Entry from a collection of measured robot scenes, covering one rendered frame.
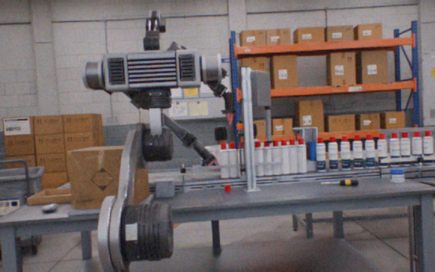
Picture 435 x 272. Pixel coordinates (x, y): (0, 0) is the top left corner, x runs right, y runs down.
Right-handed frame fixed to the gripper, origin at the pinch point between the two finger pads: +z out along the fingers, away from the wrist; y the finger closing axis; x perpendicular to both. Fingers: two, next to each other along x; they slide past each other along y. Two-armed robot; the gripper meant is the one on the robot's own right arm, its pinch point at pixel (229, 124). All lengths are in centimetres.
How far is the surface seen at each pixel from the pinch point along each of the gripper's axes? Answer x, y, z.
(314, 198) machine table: 67, -30, 35
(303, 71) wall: -415, -181, -66
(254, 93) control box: 36.3, -9.9, -17.1
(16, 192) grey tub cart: -143, 188, 57
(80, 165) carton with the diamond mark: 60, 78, 12
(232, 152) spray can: 21.2, 2.4, 15.5
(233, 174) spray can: 21.5, 2.2, 28.3
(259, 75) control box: 35.0, -13.1, -26.7
